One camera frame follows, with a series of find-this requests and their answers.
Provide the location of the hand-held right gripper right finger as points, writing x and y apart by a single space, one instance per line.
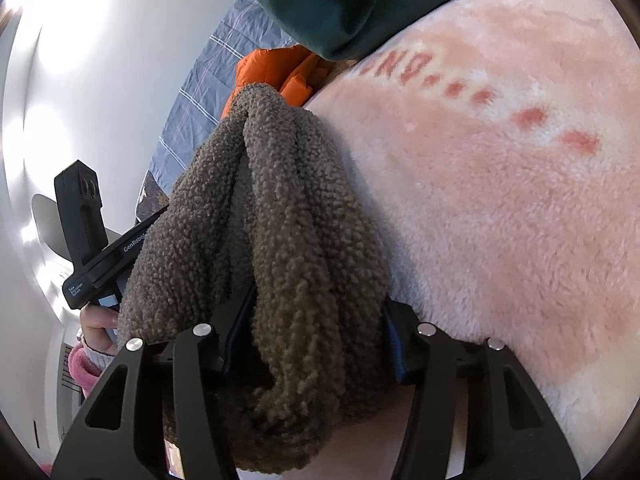
396 347

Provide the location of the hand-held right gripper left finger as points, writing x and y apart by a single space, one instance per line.
235 337

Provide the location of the brown fleece jacket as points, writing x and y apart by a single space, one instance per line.
290 260

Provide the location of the person's left forearm pink sleeve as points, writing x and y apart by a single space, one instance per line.
82 367

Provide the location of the person's left hand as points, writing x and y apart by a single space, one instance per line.
95 335

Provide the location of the dark patterned blanket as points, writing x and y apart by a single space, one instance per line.
150 200

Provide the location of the pink fluffy blanket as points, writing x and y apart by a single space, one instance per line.
500 235

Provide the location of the blue plaid quilt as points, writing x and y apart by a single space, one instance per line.
210 85

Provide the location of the orange padded garment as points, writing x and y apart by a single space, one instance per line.
270 72

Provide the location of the dark green garment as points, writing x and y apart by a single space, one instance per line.
360 5

